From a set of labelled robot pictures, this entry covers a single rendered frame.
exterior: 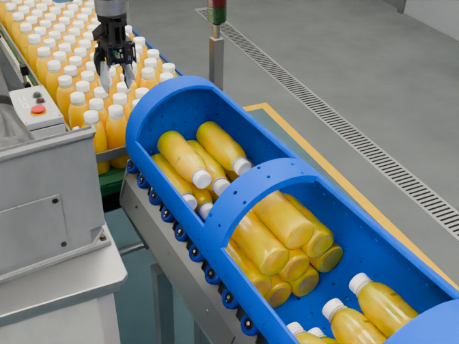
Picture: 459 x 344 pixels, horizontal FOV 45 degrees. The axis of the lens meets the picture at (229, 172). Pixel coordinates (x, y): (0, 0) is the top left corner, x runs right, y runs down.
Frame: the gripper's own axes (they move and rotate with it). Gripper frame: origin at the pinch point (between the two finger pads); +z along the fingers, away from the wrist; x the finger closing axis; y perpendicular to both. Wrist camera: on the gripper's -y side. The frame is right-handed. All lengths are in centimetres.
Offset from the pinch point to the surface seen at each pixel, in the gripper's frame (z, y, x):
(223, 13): -5, -24, 45
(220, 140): 2.4, 33.4, 13.0
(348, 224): 5, 69, 22
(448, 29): 106, -175, 355
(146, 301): 114, -25, 11
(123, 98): 6.6, -4.2, 2.9
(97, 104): 6.7, -4.2, -4.6
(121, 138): 14.6, 3.1, -1.1
